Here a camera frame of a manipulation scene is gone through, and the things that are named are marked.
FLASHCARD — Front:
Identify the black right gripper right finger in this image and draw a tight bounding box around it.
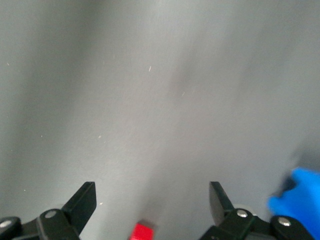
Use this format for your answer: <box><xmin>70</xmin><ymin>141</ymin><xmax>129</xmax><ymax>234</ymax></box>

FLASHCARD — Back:
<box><xmin>198</xmin><ymin>181</ymin><xmax>316</xmax><ymax>240</ymax></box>

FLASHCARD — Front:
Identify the red cube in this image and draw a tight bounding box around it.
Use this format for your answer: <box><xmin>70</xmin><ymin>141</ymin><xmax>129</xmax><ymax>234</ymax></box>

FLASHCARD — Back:
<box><xmin>129</xmin><ymin>220</ymin><xmax>155</xmax><ymax>240</ymax></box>

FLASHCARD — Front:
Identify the blue plastic storage bin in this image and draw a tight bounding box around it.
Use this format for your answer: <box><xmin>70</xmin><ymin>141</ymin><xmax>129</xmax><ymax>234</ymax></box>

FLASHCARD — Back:
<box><xmin>267</xmin><ymin>167</ymin><xmax>320</xmax><ymax>240</ymax></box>

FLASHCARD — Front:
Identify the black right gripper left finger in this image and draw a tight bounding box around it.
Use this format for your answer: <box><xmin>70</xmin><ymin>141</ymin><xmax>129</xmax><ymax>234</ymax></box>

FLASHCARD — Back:
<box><xmin>0</xmin><ymin>181</ymin><xmax>97</xmax><ymax>240</ymax></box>

